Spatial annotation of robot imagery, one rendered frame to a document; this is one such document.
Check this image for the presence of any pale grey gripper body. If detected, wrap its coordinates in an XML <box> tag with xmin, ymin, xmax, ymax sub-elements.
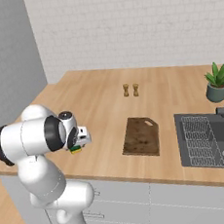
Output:
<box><xmin>72</xmin><ymin>132</ymin><xmax>93</xmax><ymax>149</ymax></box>

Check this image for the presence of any yellow and green sponge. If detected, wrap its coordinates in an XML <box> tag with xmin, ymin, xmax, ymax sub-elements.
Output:
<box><xmin>69</xmin><ymin>144</ymin><xmax>84</xmax><ymax>156</ymax></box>

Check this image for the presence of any dark wooden cutting board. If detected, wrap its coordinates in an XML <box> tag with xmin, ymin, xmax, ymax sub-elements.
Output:
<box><xmin>119</xmin><ymin>113</ymin><xmax>164</xmax><ymax>161</ymax></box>

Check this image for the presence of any wooden salt shaker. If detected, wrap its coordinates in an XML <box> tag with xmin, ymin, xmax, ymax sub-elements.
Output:
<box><xmin>122</xmin><ymin>83</ymin><xmax>131</xmax><ymax>98</ymax></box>

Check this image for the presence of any wooden pepper shaker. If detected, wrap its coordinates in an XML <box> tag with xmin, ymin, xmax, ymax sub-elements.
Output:
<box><xmin>131</xmin><ymin>83</ymin><xmax>140</xmax><ymax>98</ymax></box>

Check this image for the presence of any grey cupboard door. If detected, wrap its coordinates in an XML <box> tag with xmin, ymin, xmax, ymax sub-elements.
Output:
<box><xmin>146</xmin><ymin>195</ymin><xmax>224</xmax><ymax>224</ymax></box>

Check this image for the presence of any green plant in grey pot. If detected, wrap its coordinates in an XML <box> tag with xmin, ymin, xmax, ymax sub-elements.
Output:
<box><xmin>202</xmin><ymin>60</ymin><xmax>224</xmax><ymax>105</ymax></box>

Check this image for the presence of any white wire sink rack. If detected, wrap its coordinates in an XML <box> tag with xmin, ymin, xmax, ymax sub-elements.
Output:
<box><xmin>180</xmin><ymin>112</ymin><xmax>224</xmax><ymax>171</ymax></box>

